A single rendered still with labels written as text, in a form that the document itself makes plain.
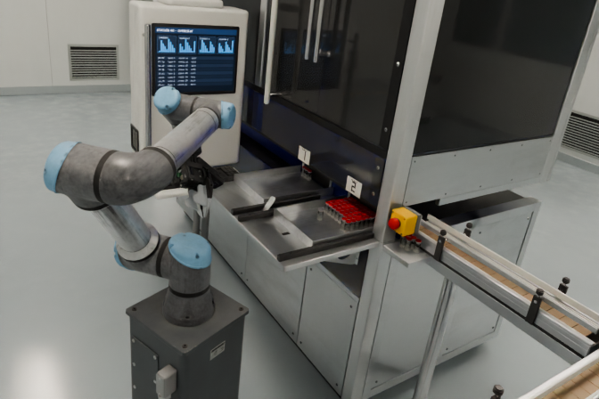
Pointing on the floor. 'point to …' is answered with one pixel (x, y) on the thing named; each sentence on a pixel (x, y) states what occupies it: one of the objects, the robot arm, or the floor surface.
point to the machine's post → (398, 158)
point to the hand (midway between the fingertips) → (205, 214)
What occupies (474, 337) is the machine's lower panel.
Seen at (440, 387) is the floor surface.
